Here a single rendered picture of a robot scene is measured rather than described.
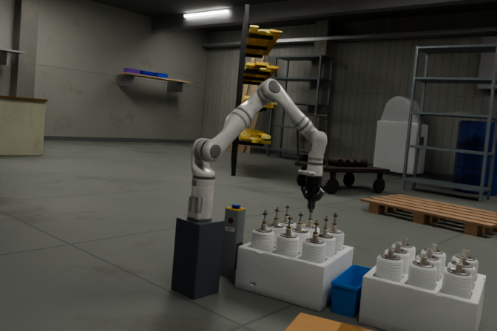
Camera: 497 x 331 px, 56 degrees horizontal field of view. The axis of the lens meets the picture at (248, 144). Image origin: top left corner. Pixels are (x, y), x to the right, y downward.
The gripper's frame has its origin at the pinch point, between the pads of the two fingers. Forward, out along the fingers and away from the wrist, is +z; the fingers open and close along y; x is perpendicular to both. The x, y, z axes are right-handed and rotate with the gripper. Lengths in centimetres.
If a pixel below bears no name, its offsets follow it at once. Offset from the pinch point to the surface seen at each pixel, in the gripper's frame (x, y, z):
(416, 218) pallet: -192, 32, 31
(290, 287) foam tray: 28.6, -13.8, 28.5
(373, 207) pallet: -193, 71, 30
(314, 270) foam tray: 26.2, -23.0, 19.3
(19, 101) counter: -55, 505, -34
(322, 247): 20.6, -22.0, 11.5
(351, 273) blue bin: -3.7, -22.1, 26.1
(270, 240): 26.2, 0.8, 13.3
